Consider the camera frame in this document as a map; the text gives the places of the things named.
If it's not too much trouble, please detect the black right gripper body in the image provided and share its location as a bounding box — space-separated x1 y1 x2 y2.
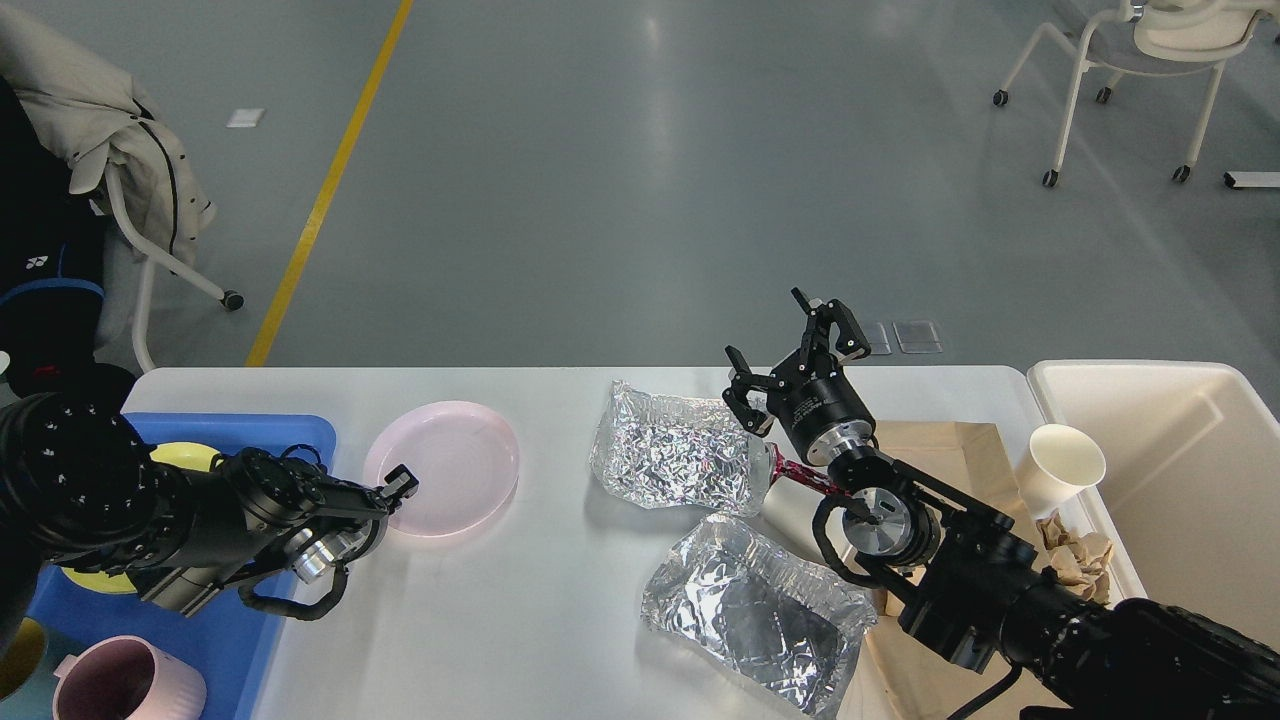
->
774 375 876 468

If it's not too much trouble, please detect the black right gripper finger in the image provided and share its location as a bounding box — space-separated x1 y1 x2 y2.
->
792 290 872 378
724 347 791 438

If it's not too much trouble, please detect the pink plate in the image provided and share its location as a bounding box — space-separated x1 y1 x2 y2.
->
362 400 520 538

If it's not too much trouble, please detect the pink ribbed mug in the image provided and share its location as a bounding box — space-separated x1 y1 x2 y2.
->
52 635 207 719

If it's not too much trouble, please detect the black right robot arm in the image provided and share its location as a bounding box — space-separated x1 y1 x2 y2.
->
722 290 1279 719

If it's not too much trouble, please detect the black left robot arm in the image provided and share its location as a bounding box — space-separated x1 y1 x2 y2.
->
1 393 419 647

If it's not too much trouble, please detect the crumpled foil tray upper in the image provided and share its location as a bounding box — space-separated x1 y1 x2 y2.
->
589 380 774 518

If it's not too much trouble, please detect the crumpled foil tray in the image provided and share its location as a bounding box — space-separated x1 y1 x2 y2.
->
589 380 774 518
640 512 879 719

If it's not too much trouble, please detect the crumpled foil tray lower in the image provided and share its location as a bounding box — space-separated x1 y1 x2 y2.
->
640 512 879 719

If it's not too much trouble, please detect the blue plastic tray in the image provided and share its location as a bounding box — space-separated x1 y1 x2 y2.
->
26 413 337 719

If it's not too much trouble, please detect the white chair with jacket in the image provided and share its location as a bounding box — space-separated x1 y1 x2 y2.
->
102 160 244 374

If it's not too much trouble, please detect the white paper cup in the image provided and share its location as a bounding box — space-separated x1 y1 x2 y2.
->
1015 423 1107 520

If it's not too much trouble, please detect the brown paper bag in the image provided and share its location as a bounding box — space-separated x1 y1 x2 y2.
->
855 421 1047 719

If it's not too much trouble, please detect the yellow plate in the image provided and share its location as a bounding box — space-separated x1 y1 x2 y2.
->
61 442 218 594

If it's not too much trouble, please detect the crumpled brown paper ball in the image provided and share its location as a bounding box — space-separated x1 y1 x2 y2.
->
1036 512 1115 606

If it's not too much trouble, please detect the white plastic bin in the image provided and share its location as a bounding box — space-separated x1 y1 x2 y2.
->
1027 359 1280 651

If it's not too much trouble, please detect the teal mug yellow inside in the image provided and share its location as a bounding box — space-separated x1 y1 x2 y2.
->
1 618 79 719

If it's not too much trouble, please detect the person in black clothes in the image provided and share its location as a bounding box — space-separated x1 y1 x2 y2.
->
1 82 136 413

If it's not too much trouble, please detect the white chair on casters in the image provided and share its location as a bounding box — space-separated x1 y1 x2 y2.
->
992 1 1277 188

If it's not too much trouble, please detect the beige jacket on chair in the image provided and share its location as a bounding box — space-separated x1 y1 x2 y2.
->
1 4 218 266

